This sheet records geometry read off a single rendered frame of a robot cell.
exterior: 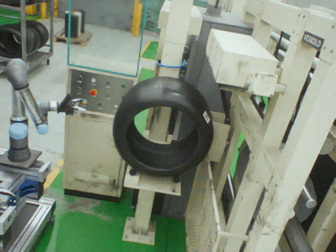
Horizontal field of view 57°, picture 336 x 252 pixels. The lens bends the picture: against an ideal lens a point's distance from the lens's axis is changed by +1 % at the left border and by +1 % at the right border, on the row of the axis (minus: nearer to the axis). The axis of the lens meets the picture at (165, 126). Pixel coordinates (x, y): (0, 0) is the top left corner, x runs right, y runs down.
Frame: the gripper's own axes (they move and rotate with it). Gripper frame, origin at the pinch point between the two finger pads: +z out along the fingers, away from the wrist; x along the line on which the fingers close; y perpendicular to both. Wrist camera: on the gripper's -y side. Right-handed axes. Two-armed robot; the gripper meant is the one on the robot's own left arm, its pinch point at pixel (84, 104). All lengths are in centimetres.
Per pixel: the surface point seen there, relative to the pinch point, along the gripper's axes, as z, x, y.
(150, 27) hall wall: 334, -802, 191
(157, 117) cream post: 44, 35, -12
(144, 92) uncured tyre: 20, 61, -46
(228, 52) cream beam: 42, 92, -85
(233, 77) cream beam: 47, 95, -75
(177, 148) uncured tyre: 55, 55, 0
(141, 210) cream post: 44, 47, 72
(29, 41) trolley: -40, -322, 84
